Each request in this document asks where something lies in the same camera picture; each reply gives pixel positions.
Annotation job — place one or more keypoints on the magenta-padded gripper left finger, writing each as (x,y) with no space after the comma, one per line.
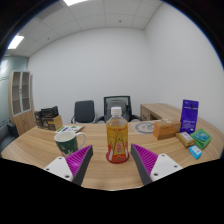
(78,160)

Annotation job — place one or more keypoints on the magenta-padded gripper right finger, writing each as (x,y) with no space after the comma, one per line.
(146,160)

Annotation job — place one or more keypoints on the yellow-labelled drink bottle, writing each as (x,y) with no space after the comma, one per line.
(117,136)

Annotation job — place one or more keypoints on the green and white mug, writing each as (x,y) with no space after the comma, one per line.
(66,143)

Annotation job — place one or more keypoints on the green and purple leaflet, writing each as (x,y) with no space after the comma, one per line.
(70,129)

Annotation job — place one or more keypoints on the round white printed disc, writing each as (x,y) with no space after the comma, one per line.
(145,127)

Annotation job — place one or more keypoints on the orange-brown cardboard box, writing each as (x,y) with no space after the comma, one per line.
(166,130)

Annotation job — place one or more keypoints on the small tan box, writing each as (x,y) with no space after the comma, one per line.
(185,139)

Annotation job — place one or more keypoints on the black office chair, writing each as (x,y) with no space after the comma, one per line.
(84,111)

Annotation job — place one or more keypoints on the small blue-white box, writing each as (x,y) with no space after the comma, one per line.
(195,152)

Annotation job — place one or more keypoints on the dark brown carton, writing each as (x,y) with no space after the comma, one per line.
(48,118)

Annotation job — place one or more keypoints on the green flat box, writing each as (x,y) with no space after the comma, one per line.
(201,138)

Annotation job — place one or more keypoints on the grey mesh office chair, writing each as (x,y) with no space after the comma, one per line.
(125,105)

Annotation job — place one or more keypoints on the purple upright package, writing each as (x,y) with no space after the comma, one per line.
(189,116)

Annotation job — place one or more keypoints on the wooden glass-door cabinet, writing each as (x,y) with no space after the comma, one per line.
(23,121)

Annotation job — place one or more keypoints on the black sofa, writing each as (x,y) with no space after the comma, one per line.
(6,138)

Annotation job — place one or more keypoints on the small ceiling light panel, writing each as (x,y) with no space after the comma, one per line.
(15,42)

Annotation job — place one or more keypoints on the grey ceiling air vent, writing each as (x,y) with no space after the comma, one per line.
(50,10)

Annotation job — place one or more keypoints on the large square ceiling light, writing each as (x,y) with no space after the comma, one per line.
(75,2)

